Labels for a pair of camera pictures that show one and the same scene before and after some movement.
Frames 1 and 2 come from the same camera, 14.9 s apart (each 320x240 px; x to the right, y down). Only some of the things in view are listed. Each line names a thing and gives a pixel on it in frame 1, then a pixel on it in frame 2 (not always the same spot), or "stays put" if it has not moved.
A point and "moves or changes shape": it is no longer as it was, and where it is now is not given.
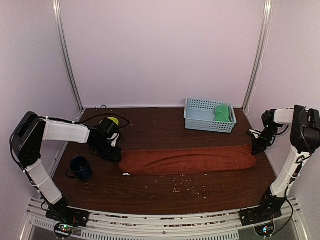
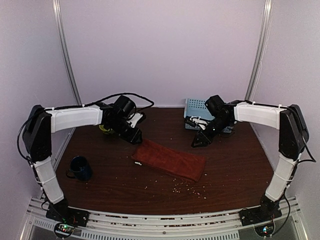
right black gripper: [259, 147] to [206, 139]
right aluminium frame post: [263, 39] stays put
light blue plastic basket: [200, 115] stays put
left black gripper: [114, 157] to [133, 137]
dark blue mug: [80, 168] stays put
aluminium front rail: [184, 225] stays put
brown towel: [185, 161] moves or changes shape
